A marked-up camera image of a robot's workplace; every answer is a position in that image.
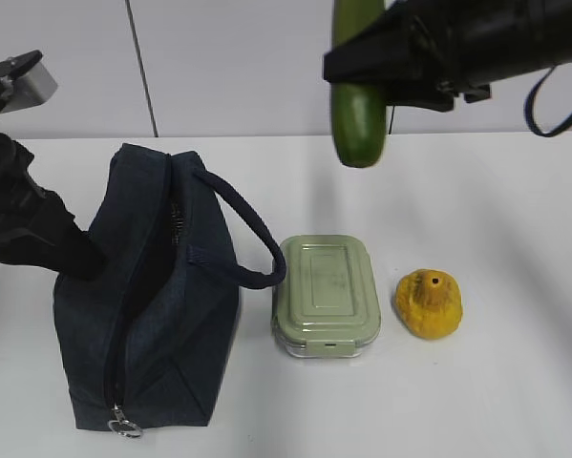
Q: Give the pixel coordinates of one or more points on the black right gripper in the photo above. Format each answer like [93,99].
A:
[414,49]

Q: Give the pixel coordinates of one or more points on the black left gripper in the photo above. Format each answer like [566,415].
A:
[35,225]

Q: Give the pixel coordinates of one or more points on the green cucumber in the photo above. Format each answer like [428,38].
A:
[358,113]

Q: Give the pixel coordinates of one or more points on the dark blue lunch bag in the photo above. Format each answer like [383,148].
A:
[146,343]

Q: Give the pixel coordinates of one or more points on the yellow pear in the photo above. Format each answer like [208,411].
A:
[429,303]

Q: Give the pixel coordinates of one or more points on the green lidded lunch box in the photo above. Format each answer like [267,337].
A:
[327,306]

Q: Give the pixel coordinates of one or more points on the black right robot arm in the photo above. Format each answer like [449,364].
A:
[503,39]

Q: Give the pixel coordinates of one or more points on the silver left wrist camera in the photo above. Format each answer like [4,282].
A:
[25,82]

